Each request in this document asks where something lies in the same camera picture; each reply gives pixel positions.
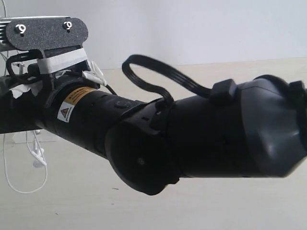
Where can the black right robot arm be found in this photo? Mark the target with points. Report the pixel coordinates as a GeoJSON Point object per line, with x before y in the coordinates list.
{"type": "Point", "coordinates": [256, 129]}

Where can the clear plastic storage box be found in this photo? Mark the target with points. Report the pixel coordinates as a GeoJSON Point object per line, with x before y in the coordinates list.
{"type": "Point", "coordinates": [42, 136]}

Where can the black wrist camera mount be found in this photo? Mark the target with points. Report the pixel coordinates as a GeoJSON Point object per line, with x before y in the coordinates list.
{"type": "Point", "coordinates": [56, 41]}

